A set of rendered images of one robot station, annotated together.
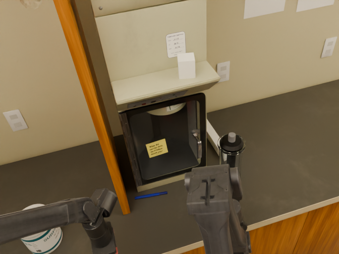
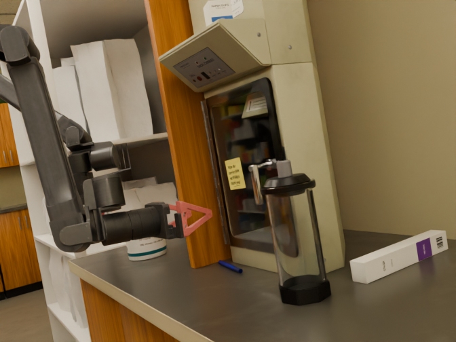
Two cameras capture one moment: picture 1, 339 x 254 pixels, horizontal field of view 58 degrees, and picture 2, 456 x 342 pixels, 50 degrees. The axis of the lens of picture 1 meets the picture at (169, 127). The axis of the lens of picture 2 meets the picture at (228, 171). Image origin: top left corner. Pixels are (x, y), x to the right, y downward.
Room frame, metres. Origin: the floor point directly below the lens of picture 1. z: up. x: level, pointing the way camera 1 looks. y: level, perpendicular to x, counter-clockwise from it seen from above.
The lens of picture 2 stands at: (0.44, -1.09, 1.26)
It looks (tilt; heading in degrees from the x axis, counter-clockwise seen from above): 3 degrees down; 72
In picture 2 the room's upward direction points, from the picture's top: 10 degrees counter-clockwise
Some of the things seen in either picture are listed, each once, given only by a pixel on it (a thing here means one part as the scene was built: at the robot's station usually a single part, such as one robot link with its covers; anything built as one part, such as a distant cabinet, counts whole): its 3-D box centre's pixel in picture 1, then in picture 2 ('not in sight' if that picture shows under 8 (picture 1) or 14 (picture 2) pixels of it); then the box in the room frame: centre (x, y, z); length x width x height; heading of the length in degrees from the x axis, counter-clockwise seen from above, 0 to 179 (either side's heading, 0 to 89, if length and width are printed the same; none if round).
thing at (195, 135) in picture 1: (198, 145); (262, 182); (0.83, -0.10, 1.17); 0.05 x 0.03 x 0.10; 12
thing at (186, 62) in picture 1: (186, 65); (218, 17); (0.81, -0.07, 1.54); 0.05 x 0.05 x 0.06; 87
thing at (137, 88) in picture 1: (166, 92); (209, 60); (0.79, 0.00, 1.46); 0.32 x 0.11 x 0.10; 102
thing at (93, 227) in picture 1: (95, 223); (81, 163); (0.47, 0.23, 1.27); 0.07 x 0.06 x 0.07; 161
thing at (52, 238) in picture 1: (39, 230); (144, 233); (0.64, 0.53, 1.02); 0.13 x 0.13 x 0.15
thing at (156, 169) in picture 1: (168, 143); (245, 170); (0.84, 0.01, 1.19); 0.30 x 0.01 x 0.40; 102
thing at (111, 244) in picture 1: (100, 235); (83, 186); (0.47, 0.23, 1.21); 0.10 x 0.07 x 0.07; 13
